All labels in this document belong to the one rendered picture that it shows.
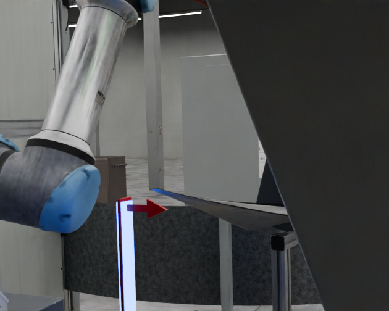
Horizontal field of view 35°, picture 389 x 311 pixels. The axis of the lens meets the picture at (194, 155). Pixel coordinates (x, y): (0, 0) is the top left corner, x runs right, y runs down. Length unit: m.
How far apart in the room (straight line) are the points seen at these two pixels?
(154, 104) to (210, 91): 4.93
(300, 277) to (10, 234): 1.18
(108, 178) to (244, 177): 1.60
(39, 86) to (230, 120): 4.51
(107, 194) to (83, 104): 6.36
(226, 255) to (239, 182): 4.62
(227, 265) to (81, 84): 1.54
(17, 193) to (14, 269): 1.69
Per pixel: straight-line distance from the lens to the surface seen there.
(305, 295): 2.57
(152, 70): 12.04
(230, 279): 2.49
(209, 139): 7.15
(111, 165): 7.42
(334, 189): 0.28
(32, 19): 2.77
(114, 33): 1.10
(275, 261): 1.27
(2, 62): 2.62
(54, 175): 0.99
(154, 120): 12.00
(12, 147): 1.09
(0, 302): 1.02
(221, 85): 7.10
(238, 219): 0.78
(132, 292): 0.80
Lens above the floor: 1.28
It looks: 3 degrees down
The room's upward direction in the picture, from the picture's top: 2 degrees counter-clockwise
